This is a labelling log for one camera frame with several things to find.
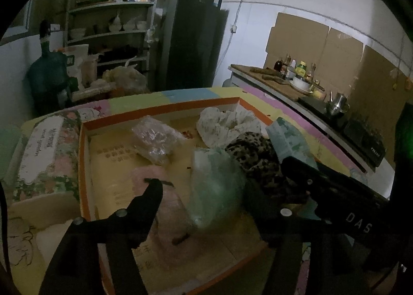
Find steel kettle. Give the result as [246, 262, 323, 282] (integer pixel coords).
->
[326, 90, 351, 118]

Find black induction hob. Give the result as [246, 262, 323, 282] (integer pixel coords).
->
[298, 95, 343, 128]

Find orange rimmed cardboard box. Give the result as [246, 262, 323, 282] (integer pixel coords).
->
[78, 97, 291, 295]

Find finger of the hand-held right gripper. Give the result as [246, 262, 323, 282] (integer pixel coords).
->
[281, 155, 320, 200]

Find white wall cable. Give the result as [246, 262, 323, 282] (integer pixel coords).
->
[223, 0, 255, 66]

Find brown cardboard sheet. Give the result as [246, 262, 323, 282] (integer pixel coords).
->
[318, 27, 365, 95]
[350, 44, 413, 166]
[265, 13, 330, 73]

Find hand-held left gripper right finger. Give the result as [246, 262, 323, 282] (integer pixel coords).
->
[247, 182, 365, 295]

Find white plastic bag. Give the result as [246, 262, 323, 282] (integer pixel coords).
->
[102, 64, 150, 94]

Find floral top cream box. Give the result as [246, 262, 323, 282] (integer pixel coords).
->
[0, 109, 84, 283]

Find leopard print cloth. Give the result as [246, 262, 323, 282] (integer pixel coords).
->
[224, 130, 310, 205]

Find grey shelf rack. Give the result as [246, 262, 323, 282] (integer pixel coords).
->
[65, 0, 162, 79]

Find kitchen counter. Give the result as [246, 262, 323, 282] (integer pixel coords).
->
[228, 63, 386, 173]

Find white carton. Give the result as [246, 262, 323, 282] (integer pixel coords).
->
[61, 44, 89, 79]

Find white floral cloth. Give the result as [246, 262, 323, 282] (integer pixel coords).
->
[196, 106, 263, 149]

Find pink soft pack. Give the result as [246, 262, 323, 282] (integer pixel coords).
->
[131, 166, 201, 270]

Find black water jug pump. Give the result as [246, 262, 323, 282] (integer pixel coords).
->
[39, 19, 53, 53]

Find white green tissue pack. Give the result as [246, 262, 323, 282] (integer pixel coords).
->
[266, 117, 318, 166]

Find black gas stove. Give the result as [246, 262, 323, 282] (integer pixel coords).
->
[342, 117, 386, 168]

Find dark refrigerator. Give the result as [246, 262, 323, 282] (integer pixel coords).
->
[160, 0, 228, 91]

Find pale green pack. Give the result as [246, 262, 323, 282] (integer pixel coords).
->
[0, 124, 25, 182]

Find pale green translucent bag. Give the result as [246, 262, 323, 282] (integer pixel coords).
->
[187, 147, 247, 229]

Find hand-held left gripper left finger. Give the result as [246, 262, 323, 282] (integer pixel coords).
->
[42, 179, 164, 295]

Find translucent plastic jar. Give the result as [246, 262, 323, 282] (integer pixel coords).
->
[81, 56, 99, 87]

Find wooden cutting board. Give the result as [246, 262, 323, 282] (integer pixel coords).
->
[232, 64, 323, 102]

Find colourful foam mat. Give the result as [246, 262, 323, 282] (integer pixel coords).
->
[71, 87, 368, 295]

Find clear plastic bag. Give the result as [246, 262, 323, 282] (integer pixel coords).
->
[131, 115, 188, 165]

